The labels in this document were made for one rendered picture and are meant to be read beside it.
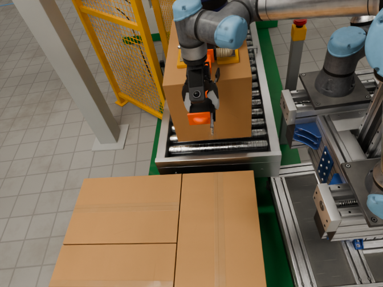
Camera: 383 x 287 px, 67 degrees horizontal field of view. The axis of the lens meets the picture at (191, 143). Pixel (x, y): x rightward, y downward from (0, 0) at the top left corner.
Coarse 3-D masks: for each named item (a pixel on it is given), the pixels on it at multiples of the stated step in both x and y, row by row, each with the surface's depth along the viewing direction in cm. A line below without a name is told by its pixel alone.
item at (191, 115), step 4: (208, 100) 96; (192, 104) 96; (196, 104) 95; (200, 104) 95; (204, 104) 95; (208, 104) 94; (192, 108) 94; (196, 108) 94; (200, 108) 94; (204, 108) 94; (208, 108) 93; (192, 112) 93; (196, 112) 93; (200, 112) 93; (204, 112) 92; (208, 112) 92; (188, 116) 93; (192, 116) 93; (196, 116) 93; (200, 116) 93; (204, 116) 93; (208, 116) 93; (192, 120) 95; (192, 124) 96; (196, 124) 96; (200, 124) 96
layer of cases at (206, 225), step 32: (96, 192) 164; (128, 192) 160; (160, 192) 157; (192, 192) 154; (224, 192) 151; (96, 224) 151; (128, 224) 148; (160, 224) 145; (192, 224) 143; (224, 224) 140; (256, 224) 138; (64, 256) 142; (96, 256) 140; (128, 256) 137; (160, 256) 135; (192, 256) 133; (224, 256) 131; (256, 256) 128
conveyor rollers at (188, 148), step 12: (228, 0) 290; (252, 60) 219; (252, 72) 214; (252, 84) 202; (252, 96) 197; (252, 120) 180; (252, 132) 174; (264, 132) 173; (204, 144) 174; (216, 144) 172; (228, 144) 171; (240, 144) 170; (252, 144) 169; (264, 144) 168
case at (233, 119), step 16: (176, 32) 157; (176, 48) 147; (240, 48) 139; (176, 64) 138; (224, 64) 132; (240, 64) 131; (176, 80) 130; (224, 80) 126; (240, 80) 126; (176, 96) 134; (224, 96) 133; (240, 96) 133; (176, 112) 142; (224, 112) 141; (240, 112) 140; (176, 128) 151; (192, 128) 151; (208, 128) 150; (224, 128) 150; (240, 128) 149
